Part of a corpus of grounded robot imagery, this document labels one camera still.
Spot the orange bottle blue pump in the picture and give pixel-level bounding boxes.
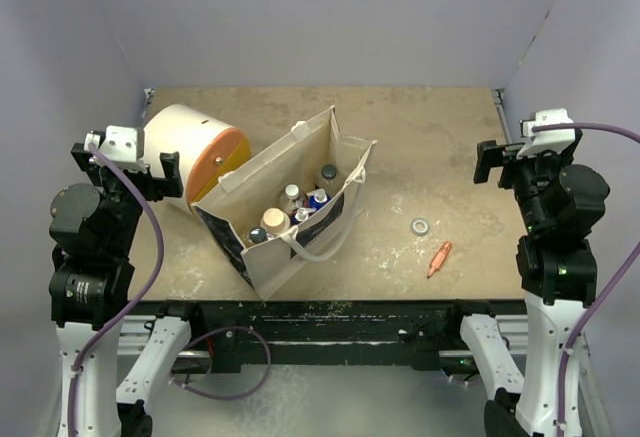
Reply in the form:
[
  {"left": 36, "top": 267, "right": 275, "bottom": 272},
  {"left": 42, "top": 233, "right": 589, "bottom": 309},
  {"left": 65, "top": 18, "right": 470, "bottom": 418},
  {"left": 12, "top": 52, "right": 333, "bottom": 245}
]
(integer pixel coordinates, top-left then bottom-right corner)
[{"left": 307, "top": 188, "right": 331, "bottom": 211}]

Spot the small square bottle dark cap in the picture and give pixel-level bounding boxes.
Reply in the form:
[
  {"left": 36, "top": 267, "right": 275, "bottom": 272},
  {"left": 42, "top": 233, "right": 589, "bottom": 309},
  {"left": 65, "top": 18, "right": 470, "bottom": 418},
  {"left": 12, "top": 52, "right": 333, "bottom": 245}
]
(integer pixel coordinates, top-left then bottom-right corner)
[{"left": 248, "top": 226, "right": 268, "bottom": 244}]

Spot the white round container orange lid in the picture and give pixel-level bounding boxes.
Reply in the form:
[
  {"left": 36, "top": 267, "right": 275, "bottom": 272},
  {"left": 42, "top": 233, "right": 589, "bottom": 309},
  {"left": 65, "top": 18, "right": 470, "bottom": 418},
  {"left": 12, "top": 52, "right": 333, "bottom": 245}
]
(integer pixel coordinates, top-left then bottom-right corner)
[{"left": 143, "top": 104, "right": 251, "bottom": 214}]

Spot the canvas tote bag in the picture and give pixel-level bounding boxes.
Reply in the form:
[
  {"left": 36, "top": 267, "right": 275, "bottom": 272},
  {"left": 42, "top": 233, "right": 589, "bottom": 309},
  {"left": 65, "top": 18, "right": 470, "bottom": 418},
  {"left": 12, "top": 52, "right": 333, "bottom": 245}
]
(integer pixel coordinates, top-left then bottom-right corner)
[{"left": 194, "top": 108, "right": 375, "bottom": 300}]

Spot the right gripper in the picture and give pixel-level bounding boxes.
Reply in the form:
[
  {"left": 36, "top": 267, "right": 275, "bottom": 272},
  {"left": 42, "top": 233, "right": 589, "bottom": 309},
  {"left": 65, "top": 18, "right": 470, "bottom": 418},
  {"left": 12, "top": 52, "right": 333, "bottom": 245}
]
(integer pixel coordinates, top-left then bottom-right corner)
[{"left": 475, "top": 137, "right": 573, "bottom": 231}]

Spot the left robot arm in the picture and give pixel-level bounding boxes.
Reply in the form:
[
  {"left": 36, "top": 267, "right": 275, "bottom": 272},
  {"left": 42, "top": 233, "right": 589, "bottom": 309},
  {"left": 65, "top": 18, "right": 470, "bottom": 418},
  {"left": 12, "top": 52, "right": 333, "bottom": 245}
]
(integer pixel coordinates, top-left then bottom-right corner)
[{"left": 49, "top": 136, "right": 183, "bottom": 436}]

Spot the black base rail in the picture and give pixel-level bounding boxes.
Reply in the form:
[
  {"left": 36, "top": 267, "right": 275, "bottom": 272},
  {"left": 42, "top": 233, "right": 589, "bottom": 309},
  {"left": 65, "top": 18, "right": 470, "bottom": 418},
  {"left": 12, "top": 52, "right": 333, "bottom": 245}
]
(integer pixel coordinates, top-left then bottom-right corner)
[{"left": 118, "top": 300, "right": 527, "bottom": 374}]

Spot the small clear bottle white cap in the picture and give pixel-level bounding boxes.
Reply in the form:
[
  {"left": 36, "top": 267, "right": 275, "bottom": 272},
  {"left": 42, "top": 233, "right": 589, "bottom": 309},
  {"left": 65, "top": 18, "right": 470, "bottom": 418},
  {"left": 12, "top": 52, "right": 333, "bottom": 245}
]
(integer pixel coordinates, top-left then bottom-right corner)
[{"left": 279, "top": 184, "right": 305, "bottom": 215}]

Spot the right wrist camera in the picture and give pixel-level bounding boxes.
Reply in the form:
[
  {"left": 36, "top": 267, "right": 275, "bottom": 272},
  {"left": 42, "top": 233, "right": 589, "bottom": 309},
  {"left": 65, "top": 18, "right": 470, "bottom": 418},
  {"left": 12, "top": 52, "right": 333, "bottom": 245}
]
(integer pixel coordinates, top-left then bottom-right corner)
[{"left": 516, "top": 108, "right": 576, "bottom": 159}]

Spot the clear square bottle dark cap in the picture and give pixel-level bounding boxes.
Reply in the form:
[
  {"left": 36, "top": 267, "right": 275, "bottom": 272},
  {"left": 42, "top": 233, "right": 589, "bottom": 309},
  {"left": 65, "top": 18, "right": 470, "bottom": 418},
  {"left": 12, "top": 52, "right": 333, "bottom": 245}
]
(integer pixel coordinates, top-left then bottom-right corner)
[{"left": 314, "top": 163, "right": 346, "bottom": 198}]

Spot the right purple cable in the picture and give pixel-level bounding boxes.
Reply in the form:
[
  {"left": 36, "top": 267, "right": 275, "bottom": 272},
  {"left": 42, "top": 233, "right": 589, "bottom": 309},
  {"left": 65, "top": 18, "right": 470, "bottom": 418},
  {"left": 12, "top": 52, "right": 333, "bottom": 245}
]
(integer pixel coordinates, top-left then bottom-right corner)
[{"left": 532, "top": 121, "right": 640, "bottom": 437}]

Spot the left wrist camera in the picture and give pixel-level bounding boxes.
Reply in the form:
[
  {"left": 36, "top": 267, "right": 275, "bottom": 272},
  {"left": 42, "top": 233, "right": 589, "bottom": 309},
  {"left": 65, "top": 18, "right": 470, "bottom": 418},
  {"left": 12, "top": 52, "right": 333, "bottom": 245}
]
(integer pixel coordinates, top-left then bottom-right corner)
[{"left": 83, "top": 125, "right": 147, "bottom": 173}]

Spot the white bottle beige cap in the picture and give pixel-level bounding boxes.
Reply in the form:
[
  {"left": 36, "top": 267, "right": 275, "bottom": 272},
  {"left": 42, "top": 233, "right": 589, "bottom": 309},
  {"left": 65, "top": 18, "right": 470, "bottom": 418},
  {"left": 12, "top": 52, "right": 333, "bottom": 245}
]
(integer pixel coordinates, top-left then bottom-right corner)
[{"left": 260, "top": 208, "right": 291, "bottom": 236}]

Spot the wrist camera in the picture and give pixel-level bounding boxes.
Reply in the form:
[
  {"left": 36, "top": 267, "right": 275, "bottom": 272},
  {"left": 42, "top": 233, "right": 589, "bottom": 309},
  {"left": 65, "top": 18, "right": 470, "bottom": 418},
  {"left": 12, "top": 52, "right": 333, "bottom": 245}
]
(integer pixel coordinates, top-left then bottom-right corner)
[
  {"left": 83, "top": 125, "right": 147, "bottom": 173},
  {"left": 516, "top": 108, "right": 576, "bottom": 159}
]

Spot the purple cable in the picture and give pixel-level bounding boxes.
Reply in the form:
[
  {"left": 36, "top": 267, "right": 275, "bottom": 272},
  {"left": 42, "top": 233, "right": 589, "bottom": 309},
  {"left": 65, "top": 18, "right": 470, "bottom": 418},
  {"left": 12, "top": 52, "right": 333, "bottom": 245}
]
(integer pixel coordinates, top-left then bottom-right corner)
[
  {"left": 66, "top": 141, "right": 274, "bottom": 437},
  {"left": 532, "top": 121, "right": 640, "bottom": 437}
]

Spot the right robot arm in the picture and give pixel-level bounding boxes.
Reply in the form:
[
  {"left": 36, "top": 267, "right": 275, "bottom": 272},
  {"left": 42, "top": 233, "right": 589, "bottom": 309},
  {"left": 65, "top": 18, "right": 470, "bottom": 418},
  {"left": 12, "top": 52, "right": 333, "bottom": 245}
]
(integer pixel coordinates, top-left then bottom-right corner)
[{"left": 444, "top": 141, "right": 610, "bottom": 436}]

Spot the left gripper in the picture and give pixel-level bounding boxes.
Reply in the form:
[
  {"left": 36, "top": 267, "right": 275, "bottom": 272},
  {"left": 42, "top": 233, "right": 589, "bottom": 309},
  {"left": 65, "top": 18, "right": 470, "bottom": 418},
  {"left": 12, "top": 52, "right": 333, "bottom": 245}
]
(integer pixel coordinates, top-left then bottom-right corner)
[{"left": 73, "top": 146, "right": 181, "bottom": 255}]

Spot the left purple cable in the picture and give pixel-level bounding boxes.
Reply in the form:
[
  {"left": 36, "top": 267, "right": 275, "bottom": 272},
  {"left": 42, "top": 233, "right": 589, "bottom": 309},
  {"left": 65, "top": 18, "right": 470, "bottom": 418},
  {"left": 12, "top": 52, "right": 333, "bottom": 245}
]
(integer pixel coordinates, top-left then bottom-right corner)
[{"left": 66, "top": 141, "right": 274, "bottom": 437}]

